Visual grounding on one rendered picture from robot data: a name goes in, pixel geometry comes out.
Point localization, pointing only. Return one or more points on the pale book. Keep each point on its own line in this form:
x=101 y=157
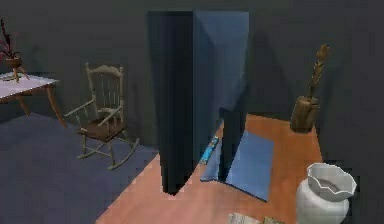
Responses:
x=241 y=219

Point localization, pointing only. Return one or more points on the olive tissue box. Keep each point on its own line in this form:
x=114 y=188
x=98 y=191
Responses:
x=271 y=220

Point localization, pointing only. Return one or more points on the white ceramic jar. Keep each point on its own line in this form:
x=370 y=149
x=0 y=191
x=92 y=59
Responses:
x=320 y=203

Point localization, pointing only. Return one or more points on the light blue pen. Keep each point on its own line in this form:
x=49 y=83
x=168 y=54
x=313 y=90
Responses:
x=209 y=150

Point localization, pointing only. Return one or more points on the pale wooden rocking chair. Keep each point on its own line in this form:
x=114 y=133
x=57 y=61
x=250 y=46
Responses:
x=103 y=126

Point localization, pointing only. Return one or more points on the wooden statue on block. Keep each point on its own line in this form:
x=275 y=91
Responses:
x=305 y=113

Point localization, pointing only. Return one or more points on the white-topped wooden table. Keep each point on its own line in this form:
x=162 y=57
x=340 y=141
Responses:
x=20 y=87

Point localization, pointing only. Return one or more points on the red plant in brown pot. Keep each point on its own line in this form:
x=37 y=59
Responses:
x=12 y=61

